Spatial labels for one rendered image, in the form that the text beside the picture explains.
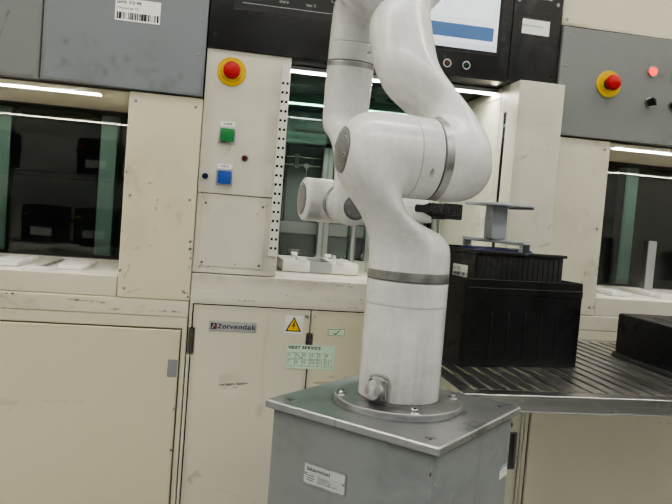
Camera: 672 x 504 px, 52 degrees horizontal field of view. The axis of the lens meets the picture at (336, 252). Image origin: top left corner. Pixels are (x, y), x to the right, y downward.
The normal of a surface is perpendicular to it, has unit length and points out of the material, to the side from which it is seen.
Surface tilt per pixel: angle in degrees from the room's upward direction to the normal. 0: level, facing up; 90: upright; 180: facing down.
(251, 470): 90
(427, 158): 95
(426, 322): 90
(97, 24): 90
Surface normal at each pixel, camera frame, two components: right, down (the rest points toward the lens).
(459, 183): 0.23, 0.62
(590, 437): 0.17, 0.07
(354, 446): -0.58, 0.00
